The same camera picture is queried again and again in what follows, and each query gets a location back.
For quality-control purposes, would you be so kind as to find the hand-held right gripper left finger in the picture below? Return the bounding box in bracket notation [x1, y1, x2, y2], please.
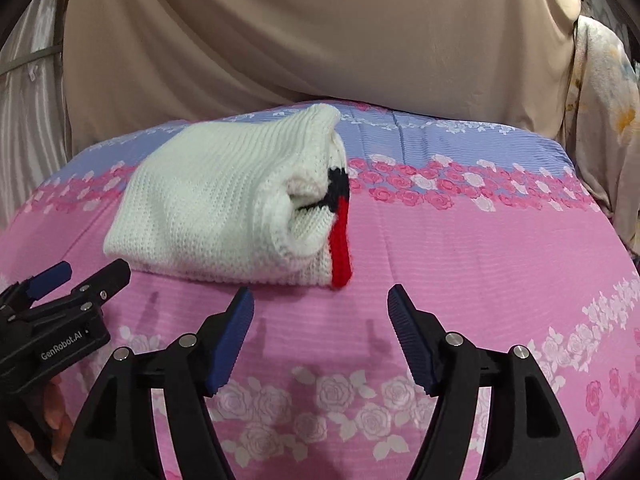
[57, 286, 256, 480]

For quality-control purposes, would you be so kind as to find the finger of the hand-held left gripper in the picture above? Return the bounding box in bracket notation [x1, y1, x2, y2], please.
[0, 261, 72, 313]
[30, 258, 132, 321]

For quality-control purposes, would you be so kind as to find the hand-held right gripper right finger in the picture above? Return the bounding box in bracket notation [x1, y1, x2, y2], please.
[386, 283, 586, 480]

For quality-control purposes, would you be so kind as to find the white red black knit sweater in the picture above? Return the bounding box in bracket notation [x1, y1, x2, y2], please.
[102, 102, 356, 292]

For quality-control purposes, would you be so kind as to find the person's left hand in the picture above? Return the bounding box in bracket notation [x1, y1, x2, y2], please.
[7, 375, 77, 461]

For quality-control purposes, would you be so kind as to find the pink purple floral bed sheet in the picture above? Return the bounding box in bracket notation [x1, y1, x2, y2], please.
[0, 99, 640, 480]

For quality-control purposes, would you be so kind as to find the silver grey curtain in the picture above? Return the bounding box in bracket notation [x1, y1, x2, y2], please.
[0, 0, 71, 231]

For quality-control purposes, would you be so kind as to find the pale floral hanging cloth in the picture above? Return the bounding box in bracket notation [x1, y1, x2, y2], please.
[562, 15, 640, 261]

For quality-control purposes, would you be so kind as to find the beige backdrop cloth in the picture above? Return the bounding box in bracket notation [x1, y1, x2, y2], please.
[60, 0, 583, 133]

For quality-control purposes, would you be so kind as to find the grey strap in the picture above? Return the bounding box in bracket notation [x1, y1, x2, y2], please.
[0, 44, 63, 77]

